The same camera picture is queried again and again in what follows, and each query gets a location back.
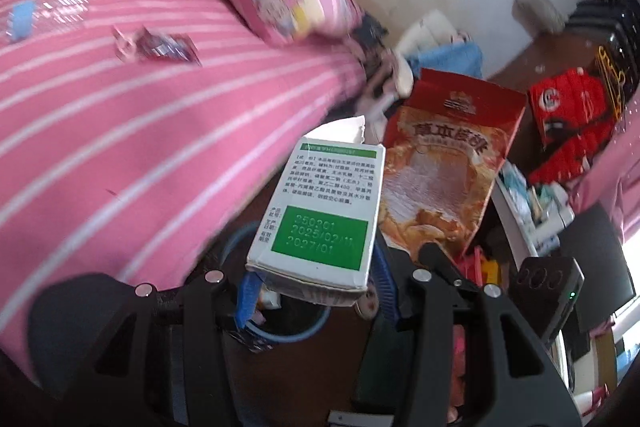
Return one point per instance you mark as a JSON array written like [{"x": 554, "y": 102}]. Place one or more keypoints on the clear bottle with blue label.
[{"x": 22, "y": 19}]

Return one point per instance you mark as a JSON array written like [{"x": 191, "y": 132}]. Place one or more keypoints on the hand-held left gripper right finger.
[{"x": 386, "y": 279}]

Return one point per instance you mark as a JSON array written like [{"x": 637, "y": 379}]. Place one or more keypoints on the trash bin with blue rim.
[{"x": 292, "y": 319}]

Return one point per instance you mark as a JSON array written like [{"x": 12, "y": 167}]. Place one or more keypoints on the colourful plastic toys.
[{"x": 480, "y": 268}]

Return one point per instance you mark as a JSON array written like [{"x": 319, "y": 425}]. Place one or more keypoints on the green and white box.
[{"x": 320, "y": 207}]

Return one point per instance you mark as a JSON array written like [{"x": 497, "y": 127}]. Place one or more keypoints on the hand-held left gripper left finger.
[{"x": 245, "y": 302}]

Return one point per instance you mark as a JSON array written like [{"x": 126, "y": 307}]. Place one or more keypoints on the pink cloth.
[{"x": 615, "y": 177}]

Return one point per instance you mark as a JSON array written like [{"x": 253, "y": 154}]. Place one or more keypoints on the black monitor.
[{"x": 600, "y": 257}]

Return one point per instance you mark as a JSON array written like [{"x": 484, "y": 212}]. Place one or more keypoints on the black suitcase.
[{"x": 600, "y": 22}]

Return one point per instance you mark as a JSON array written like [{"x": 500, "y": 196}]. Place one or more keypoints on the pink striped bed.
[{"x": 125, "y": 147}]

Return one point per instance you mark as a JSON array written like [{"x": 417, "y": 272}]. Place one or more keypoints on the red snack bag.
[{"x": 440, "y": 157}]

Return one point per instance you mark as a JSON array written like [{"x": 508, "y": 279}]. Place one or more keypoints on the blue cloth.
[{"x": 450, "y": 57}]

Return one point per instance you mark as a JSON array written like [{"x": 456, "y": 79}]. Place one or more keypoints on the purple foil wrapper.
[{"x": 160, "y": 47}]

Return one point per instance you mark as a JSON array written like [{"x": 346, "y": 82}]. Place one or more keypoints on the grey bag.
[{"x": 539, "y": 9}]

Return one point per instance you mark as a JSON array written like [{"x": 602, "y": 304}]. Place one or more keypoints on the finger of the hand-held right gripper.
[{"x": 440, "y": 263}]

